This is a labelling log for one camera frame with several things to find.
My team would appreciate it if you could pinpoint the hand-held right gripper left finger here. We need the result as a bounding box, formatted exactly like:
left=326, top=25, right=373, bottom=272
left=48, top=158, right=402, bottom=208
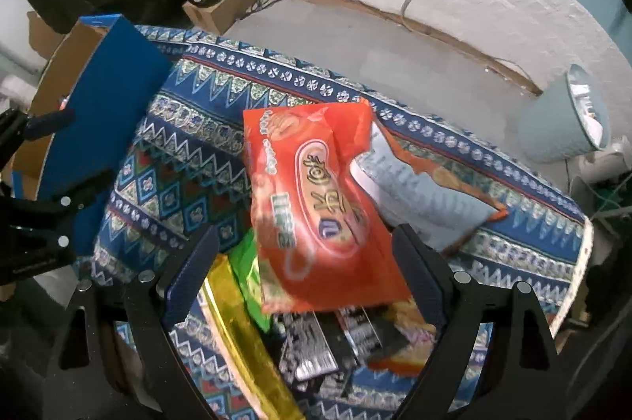
left=47, top=225, right=220, bottom=420

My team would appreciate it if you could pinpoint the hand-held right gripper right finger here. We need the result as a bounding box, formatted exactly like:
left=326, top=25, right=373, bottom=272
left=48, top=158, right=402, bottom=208
left=390, top=223, right=561, bottom=420

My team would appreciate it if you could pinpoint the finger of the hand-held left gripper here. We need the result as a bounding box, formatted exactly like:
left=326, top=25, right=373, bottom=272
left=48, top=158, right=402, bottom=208
left=0, top=108, right=77, bottom=169
left=0, top=168, right=115, bottom=253

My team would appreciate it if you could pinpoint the orange noodle packet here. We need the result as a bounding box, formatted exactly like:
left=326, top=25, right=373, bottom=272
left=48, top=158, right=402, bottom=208
left=368, top=296, right=438, bottom=376

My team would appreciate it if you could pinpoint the cardboard box with blue outside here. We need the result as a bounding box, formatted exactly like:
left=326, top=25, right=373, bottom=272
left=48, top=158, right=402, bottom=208
left=12, top=13, right=173, bottom=255

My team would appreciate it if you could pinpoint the orange packet with silver back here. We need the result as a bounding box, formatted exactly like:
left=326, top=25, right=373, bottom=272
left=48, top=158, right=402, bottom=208
left=350, top=121, right=509, bottom=253

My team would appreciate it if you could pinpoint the gold snack packet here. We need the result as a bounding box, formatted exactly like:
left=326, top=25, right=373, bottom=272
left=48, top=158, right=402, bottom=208
left=200, top=255, right=304, bottom=420

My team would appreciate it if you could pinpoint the black snack packet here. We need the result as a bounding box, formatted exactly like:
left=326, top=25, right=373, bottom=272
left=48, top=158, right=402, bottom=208
left=336, top=304, right=406, bottom=362

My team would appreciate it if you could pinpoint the large orange snack packet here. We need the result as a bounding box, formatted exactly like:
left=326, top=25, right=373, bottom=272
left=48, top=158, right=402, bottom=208
left=243, top=98, right=413, bottom=315

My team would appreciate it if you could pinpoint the black packet with silver print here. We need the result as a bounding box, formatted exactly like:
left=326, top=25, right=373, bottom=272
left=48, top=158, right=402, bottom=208
left=279, top=309, right=341, bottom=384

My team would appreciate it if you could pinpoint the green snack packet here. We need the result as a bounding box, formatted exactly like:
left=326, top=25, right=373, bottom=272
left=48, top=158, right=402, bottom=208
left=228, top=230, right=272, bottom=334

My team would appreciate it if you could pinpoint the flat cardboard piece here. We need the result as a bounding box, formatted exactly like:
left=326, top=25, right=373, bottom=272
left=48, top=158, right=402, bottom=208
left=27, top=10, right=65, bottom=60

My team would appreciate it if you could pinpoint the white plastic sheet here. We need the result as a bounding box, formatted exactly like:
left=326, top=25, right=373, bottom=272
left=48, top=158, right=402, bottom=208
left=0, top=0, right=45, bottom=75

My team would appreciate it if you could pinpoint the blue patterned tablecloth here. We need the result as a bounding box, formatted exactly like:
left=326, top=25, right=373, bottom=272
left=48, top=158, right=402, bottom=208
left=91, top=25, right=593, bottom=420

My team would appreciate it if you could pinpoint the light blue waste bin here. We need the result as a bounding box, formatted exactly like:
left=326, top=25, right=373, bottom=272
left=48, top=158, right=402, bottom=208
left=516, top=64, right=613, bottom=164

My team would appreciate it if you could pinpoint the small cardboard box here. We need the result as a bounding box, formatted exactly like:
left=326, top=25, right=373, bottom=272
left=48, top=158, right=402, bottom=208
left=182, top=0, right=258, bottom=35

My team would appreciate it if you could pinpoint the green cable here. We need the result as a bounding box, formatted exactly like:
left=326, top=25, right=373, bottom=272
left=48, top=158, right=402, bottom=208
left=568, top=173, right=632, bottom=223

